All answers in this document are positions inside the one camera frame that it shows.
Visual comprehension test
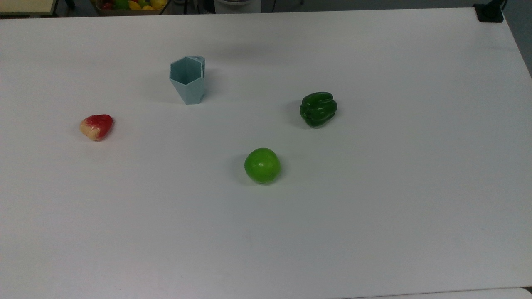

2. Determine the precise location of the green toy bell pepper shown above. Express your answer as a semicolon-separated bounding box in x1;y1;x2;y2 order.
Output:
300;92;338;128

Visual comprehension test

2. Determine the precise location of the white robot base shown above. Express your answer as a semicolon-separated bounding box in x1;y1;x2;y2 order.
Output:
214;0;262;14

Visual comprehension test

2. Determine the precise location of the light blue hexagonal mug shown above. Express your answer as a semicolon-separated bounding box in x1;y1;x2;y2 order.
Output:
169;56;206;105

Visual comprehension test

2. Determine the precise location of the fruit basket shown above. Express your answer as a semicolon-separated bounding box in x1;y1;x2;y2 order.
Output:
95;0;168;16

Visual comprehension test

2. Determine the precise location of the black table clamp block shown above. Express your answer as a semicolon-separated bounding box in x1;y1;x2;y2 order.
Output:
473;0;508;23

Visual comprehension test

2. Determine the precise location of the green toy apple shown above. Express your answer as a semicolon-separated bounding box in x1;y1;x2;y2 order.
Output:
244;147;281;185

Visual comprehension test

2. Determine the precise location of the wooden side table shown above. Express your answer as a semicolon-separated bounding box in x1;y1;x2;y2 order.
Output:
0;0;58;17

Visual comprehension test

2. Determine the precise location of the red and cream toy fruit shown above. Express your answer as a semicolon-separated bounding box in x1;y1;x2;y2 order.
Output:
80;114;113;142

